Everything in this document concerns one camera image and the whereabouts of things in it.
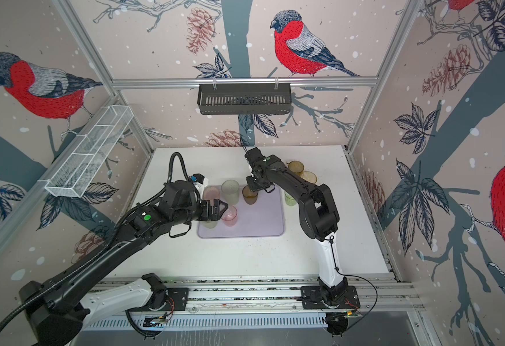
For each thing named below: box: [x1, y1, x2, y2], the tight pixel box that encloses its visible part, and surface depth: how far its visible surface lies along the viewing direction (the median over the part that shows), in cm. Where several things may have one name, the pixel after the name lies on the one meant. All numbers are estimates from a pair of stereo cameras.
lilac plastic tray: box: [197, 184, 285, 238], surface depth 94 cm
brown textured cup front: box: [242, 185, 259, 206], surface depth 99 cm
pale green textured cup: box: [220, 179, 240, 206], surface depth 96 cm
